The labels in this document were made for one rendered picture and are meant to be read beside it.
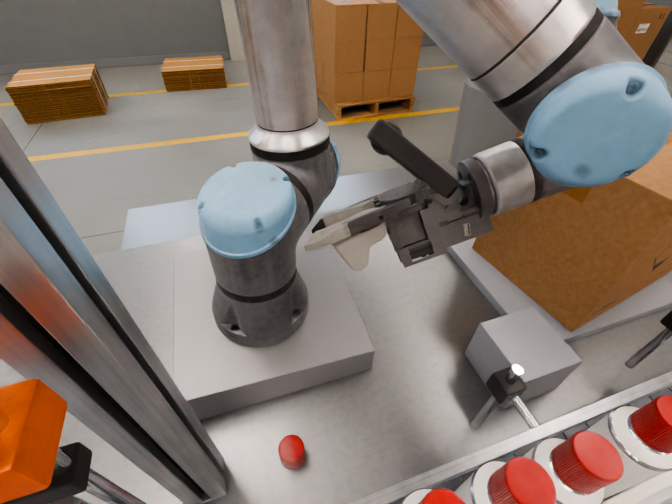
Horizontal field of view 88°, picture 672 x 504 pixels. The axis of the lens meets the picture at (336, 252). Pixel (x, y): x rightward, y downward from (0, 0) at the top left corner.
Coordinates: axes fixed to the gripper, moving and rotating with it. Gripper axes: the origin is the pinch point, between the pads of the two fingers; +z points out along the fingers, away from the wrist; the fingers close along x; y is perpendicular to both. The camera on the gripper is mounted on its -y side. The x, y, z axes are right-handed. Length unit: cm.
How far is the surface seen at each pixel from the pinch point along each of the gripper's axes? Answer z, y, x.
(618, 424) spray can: -20.9, 22.3, -16.2
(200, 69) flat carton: 112, -140, 363
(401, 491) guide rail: -0.9, 23.6, -16.2
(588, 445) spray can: -16.1, 17.8, -20.9
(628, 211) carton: -39.0, 13.6, 5.6
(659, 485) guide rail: -26.3, 37.8, -11.3
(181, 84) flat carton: 138, -135, 363
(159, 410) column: 12.6, 4.9, -20.3
